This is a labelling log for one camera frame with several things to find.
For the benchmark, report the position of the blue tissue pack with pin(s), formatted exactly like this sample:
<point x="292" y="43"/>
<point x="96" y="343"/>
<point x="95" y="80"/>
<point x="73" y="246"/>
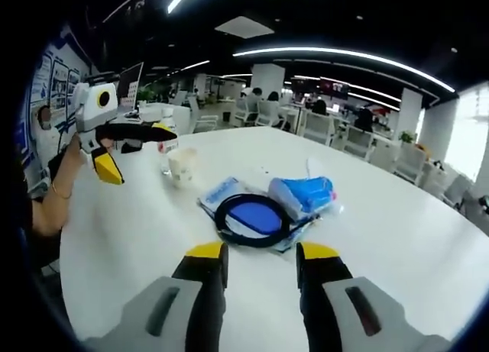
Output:
<point x="309" y="191"/>

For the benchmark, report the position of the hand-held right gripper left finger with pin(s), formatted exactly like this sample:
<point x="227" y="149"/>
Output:
<point x="206" y="287"/>

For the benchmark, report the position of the wall monitor with red screen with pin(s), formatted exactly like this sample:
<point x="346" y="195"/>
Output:
<point x="334" y="88"/>

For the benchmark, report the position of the white square pillar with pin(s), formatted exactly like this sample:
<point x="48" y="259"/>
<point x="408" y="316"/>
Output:
<point x="410" y="111"/>
<point x="267" y="77"/>

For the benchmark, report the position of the curved ceiling light strip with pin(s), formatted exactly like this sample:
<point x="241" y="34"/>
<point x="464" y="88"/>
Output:
<point x="344" y="54"/>

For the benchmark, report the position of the light blue wipes packet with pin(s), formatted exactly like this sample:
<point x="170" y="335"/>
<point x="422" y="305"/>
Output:
<point x="217" y="189"/>

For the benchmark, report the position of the person's left hand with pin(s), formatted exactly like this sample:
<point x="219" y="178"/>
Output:
<point x="76" y="157"/>

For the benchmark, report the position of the white tabletop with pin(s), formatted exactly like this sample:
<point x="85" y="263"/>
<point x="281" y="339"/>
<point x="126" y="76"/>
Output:
<point x="153" y="222"/>

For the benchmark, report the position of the window with white blinds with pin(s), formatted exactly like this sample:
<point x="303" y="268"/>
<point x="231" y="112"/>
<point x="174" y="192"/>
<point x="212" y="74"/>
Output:
<point x="470" y="134"/>

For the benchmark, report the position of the clear water bottle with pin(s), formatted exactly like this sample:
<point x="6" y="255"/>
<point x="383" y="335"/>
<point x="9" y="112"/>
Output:
<point x="168" y="117"/>

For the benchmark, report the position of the clear plastic cup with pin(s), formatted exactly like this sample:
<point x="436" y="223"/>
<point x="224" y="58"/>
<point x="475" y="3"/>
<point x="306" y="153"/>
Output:
<point x="183" y="168"/>

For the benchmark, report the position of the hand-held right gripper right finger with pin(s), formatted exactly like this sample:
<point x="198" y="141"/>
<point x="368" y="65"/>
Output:
<point x="322" y="291"/>

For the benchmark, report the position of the square ceiling air vent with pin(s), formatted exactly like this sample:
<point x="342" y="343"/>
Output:
<point x="244" y="25"/>

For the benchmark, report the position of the potted green plant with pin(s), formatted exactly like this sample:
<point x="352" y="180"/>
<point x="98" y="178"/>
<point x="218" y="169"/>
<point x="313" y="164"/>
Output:
<point x="407" y="137"/>

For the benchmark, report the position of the group of office chairs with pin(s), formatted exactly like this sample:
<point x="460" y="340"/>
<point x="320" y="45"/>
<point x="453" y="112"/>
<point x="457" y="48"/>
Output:
<point x="319" y="126"/>

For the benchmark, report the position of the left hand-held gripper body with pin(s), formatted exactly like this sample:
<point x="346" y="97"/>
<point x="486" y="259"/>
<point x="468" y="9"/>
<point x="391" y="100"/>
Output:
<point x="91" y="107"/>

